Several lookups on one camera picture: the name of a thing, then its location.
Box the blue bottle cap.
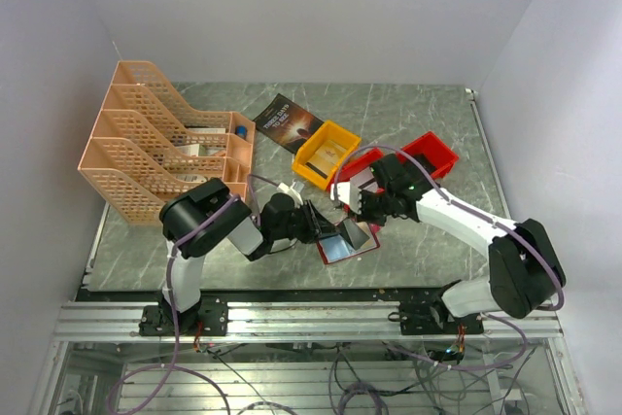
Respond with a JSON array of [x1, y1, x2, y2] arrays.
[[235, 125, 248, 138]]

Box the red bin with cards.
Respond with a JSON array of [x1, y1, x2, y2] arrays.
[[330, 148, 383, 216]]

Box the pink mesh file organizer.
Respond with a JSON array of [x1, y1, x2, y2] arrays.
[[78, 60, 256, 225]]

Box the yellow plastic bin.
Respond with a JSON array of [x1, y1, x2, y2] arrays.
[[292, 121, 362, 190]]

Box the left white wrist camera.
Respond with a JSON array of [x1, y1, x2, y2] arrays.
[[277, 181, 304, 205]]

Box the dark paperback book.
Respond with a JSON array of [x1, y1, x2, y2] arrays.
[[254, 93, 325, 155]]

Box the loose wires under table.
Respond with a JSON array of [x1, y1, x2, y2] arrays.
[[111, 336, 536, 415]]

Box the red leather card holder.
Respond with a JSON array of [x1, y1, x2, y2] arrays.
[[317, 222, 380, 265]]

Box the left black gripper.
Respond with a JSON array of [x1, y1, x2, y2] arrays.
[[272, 198, 341, 244]]

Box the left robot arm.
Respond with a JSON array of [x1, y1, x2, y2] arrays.
[[139, 178, 339, 336]]

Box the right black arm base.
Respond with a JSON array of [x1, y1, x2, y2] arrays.
[[388, 302, 484, 336]]

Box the gold cards in yellow bin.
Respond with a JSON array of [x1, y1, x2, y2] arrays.
[[305, 140, 346, 178]]

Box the aluminium mounting rail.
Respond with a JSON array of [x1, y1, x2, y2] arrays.
[[52, 299, 565, 342]]

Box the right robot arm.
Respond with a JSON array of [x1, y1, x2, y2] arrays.
[[340, 154, 566, 333]]

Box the red bin with dark item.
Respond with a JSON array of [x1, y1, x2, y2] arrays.
[[401, 131, 459, 180]]

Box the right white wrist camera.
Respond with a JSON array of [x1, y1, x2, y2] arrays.
[[329, 182, 363, 214]]

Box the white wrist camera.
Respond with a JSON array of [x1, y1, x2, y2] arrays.
[[329, 182, 363, 214], [277, 181, 304, 205]]

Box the dark item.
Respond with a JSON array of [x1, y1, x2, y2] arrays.
[[337, 218, 369, 250]]

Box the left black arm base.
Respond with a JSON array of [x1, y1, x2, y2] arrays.
[[138, 299, 228, 337]]

